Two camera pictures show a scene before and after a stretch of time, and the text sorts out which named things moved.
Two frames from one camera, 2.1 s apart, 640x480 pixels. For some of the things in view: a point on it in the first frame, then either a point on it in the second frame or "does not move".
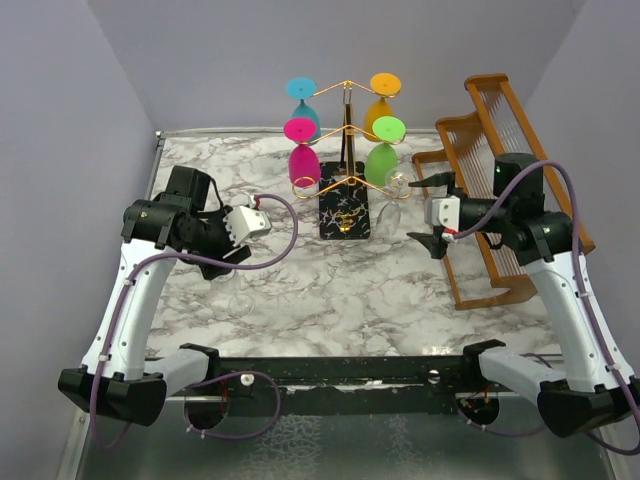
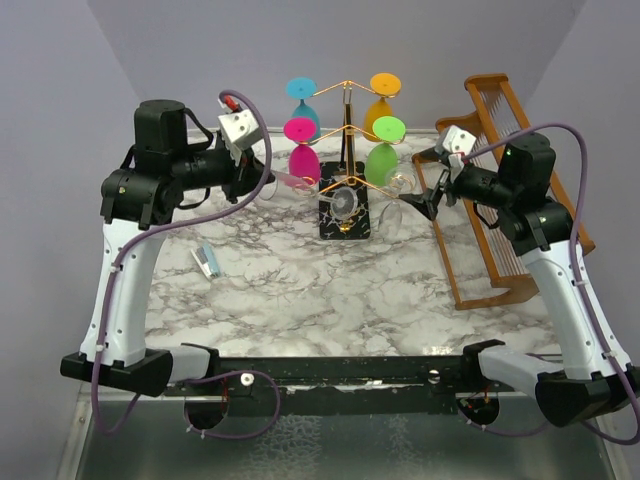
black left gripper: x=227 y=254 -> x=245 y=178
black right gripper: x=435 y=243 -> x=427 y=202
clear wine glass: x=241 y=305 -> x=279 y=187
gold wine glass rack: x=344 y=185 does not move
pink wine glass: x=304 y=165 does not move
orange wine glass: x=384 y=86 does not move
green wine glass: x=383 y=159 does not move
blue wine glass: x=303 y=88 does not move
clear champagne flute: x=389 y=219 does not move
